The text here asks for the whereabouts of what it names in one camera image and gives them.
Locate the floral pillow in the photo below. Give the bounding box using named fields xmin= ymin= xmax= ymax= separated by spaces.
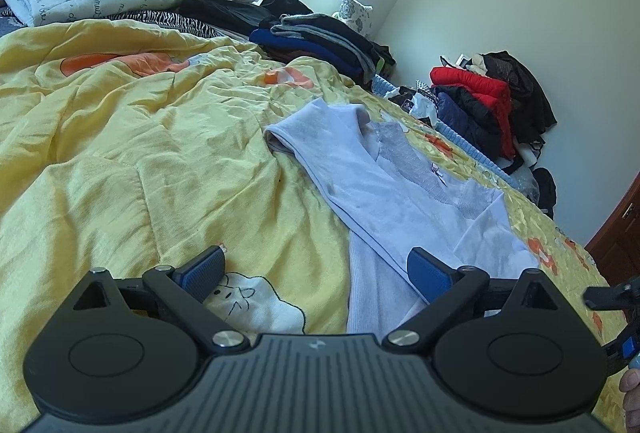
xmin=338 ymin=0 xmax=374 ymax=37

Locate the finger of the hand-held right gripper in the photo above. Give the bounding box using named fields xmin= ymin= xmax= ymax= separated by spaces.
xmin=602 ymin=320 xmax=640 ymax=371
xmin=583 ymin=280 xmax=640 ymax=312

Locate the black jacket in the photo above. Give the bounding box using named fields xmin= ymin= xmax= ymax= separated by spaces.
xmin=434 ymin=84 xmax=506 ymax=136

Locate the navy puffer jacket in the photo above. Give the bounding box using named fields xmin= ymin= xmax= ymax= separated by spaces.
xmin=435 ymin=92 xmax=502 ymax=160

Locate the stack of folded dark clothes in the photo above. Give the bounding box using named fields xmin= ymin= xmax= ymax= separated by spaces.
xmin=249 ymin=12 xmax=397 ymax=90

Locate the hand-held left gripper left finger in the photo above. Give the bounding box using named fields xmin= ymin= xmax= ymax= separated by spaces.
xmin=72 ymin=245 xmax=252 ymax=354

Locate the red jacket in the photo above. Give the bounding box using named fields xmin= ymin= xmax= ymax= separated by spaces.
xmin=430 ymin=66 xmax=517 ymax=160

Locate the pale lavender small garment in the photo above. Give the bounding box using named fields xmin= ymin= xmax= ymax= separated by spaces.
xmin=263 ymin=97 xmax=541 ymax=336

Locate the black garment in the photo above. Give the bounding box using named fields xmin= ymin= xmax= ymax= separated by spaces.
xmin=176 ymin=0 xmax=281 ymax=37

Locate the clear plastic bag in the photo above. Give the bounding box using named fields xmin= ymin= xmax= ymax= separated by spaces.
xmin=509 ymin=167 xmax=542 ymax=204

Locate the yellow cartoon-print quilt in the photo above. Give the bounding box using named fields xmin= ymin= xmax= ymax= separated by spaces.
xmin=0 ymin=18 xmax=628 ymax=433

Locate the white cloth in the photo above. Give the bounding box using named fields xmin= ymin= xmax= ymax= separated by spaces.
xmin=409 ymin=90 xmax=442 ymax=124

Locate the blue knitted bed sheet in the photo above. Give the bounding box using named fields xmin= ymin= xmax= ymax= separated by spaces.
xmin=371 ymin=75 xmax=523 ymax=190

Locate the person's right hand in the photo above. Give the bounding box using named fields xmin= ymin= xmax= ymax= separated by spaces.
xmin=619 ymin=367 xmax=640 ymax=433

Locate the black cloth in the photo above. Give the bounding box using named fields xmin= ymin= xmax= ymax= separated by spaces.
xmin=529 ymin=166 xmax=558 ymax=220

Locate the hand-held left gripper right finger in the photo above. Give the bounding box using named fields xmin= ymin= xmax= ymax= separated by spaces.
xmin=382 ymin=247 xmax=562 ymax=356

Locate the zebra striped cloth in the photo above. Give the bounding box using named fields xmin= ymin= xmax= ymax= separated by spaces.
xmin=87 ymin=10 xmax=223 ymax=40

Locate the dark brown garment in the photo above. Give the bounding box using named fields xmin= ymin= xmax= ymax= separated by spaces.
xmin=481 ymin=51 xmax=559 ymax=144

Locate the wooden door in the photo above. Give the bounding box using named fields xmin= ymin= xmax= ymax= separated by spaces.
xmin=584 ymin=183 xmax=640 ymax=286

